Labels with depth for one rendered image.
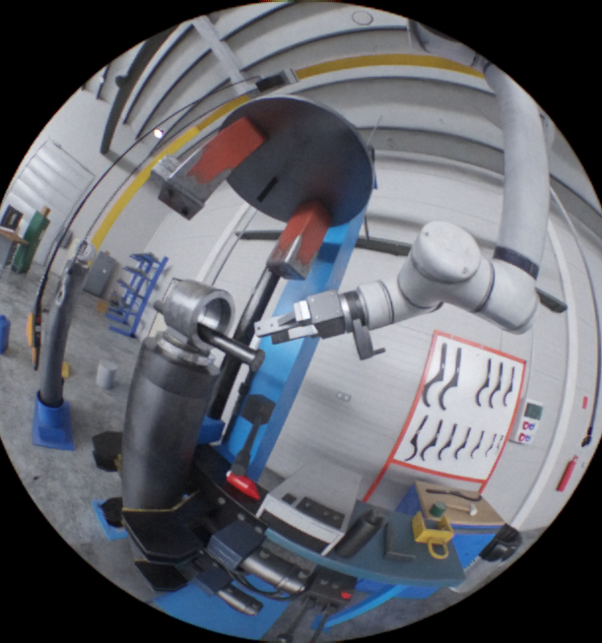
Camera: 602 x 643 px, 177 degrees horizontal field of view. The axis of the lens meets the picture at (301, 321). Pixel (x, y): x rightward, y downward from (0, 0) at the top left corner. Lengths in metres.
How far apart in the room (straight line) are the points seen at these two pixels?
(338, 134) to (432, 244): 0.41
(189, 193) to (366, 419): 2.29
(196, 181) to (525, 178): 0.59
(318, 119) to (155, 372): 0.68
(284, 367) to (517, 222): 0.76
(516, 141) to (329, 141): 0.43
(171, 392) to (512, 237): 0.63
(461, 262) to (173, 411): 0.53
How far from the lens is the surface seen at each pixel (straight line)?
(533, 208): 0.36
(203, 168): 0.50
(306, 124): 0.59
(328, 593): 0.69
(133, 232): 11.24
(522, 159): 0.39
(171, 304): 0.47
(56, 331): 1.73
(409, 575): 0.80
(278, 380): 0.75
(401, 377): 2.27
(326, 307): 0.30
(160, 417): 0.46
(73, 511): 1.83
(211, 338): 0.43
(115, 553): 1.53
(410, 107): 5.59
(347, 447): 2.39
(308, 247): 0.64
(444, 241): 0.25
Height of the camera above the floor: 1.58
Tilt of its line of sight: 10 degrees up
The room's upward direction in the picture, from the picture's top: 23 degrees clockwise
